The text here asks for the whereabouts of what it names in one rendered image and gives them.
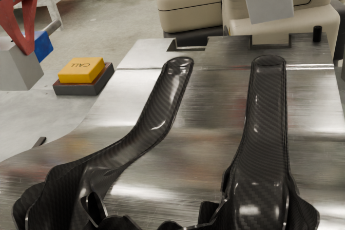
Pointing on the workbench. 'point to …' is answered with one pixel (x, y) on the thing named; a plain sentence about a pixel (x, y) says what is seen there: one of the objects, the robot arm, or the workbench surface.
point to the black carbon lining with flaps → (177, 75)
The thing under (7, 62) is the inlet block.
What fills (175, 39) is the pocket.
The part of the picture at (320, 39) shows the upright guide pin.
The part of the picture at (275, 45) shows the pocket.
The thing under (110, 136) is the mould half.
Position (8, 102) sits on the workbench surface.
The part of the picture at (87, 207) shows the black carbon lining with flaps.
